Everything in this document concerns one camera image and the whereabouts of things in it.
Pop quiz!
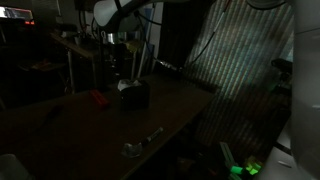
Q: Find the dark flat tool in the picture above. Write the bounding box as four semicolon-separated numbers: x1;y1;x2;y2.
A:
45;105;64;121

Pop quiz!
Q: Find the translucent cup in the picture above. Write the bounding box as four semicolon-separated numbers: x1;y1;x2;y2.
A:
0;154;30;180

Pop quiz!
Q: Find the green glowing object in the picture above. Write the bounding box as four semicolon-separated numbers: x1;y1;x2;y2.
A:
230;160;262;175

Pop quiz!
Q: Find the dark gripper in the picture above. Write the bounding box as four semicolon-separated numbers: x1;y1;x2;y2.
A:
108;43;133;79

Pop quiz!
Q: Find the wooden side table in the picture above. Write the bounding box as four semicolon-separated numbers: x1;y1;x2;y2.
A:
50;33;98;91

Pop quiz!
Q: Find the black box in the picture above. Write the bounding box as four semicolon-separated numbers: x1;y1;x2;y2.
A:
120;80;150;111

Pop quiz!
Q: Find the red block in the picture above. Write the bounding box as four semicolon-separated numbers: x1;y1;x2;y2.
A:
90;90;109;108

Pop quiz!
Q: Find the crumpled clear plastic piece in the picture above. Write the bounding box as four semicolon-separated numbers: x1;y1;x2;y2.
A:
121;143;143;158

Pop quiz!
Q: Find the white cloth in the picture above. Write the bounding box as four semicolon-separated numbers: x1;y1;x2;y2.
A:
118;79;141;91

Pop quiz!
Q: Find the black camera on stand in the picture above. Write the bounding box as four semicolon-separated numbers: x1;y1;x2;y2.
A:
271;58;293;74

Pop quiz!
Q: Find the lit monitor screen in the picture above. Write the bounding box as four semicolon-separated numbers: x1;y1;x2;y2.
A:
0;6;33;21

